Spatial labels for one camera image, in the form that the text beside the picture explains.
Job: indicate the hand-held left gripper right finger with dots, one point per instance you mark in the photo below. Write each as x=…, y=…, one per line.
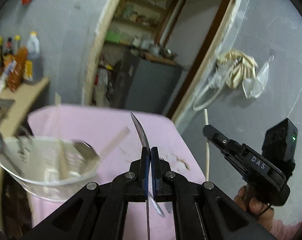
x=154, y=177

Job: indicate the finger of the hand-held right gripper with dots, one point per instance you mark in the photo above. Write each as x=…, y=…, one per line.
x=216, y=136

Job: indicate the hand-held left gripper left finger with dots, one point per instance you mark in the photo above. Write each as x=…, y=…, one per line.
x=146, y=177

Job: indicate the metal knife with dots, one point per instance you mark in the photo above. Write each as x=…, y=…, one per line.
x=142, y=135

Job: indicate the clear utensil container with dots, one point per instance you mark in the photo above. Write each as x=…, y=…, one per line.
x=40, y=185

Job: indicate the person's right hand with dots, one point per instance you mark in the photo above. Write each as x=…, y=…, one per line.
x=256, y=207

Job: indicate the white flat stick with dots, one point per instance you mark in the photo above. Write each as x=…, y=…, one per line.
x=115, y=140

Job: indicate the clear plastic bag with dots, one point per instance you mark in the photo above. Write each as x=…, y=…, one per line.
x=257, y=82

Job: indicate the pink cloth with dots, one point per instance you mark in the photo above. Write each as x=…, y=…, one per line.
x=103, y=122

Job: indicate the grey cabinet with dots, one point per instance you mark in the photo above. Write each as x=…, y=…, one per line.
x=151, y=85

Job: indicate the wooden shelf unit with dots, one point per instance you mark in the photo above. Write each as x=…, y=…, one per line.
x=141, y=10

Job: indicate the large dark liquid jug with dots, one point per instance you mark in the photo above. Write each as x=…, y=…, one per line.
x=35, y=60

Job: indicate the stainless steel sink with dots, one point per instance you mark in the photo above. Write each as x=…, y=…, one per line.
x=0, y=105

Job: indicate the orange-red food packet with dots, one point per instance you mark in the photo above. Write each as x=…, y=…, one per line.
x=17, y=70

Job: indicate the white and blue packet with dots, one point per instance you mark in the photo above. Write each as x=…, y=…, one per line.
x=5, y=77

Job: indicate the clear yellow-cap bottle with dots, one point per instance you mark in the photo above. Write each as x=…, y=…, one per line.
x=17, y=45

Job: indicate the red-cap dark sauce bottle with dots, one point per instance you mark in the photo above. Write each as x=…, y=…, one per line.
x=8, y=48

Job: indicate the wooden door frame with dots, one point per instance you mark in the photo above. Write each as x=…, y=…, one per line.
x=93, y=55

